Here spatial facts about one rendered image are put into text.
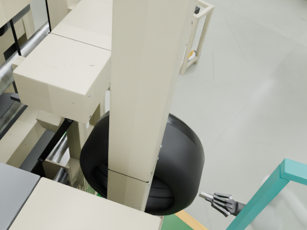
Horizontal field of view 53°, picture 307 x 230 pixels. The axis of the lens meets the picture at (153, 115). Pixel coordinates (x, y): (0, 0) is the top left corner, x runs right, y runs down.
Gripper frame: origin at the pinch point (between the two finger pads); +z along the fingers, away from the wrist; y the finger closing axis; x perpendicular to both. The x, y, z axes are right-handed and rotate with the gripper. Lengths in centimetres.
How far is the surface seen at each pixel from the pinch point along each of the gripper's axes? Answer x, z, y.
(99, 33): -68, 72, -6
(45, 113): -42, 80, 19
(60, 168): -8, 72, 21
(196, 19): 29, 38, -206
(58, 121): -42, 74, 20
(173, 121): -40, 33, -5
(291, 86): 87, -106, -244
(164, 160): -38, 31, 15
